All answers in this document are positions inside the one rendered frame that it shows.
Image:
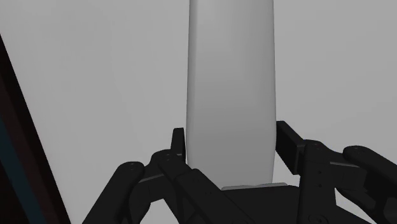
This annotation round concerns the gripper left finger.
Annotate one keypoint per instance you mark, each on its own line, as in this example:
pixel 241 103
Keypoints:
pixel 173 173

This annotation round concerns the white tall rounded object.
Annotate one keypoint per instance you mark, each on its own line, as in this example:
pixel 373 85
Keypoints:
pixel 231 93

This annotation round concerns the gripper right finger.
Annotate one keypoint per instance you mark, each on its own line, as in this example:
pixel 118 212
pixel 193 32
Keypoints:
pixel 319 167

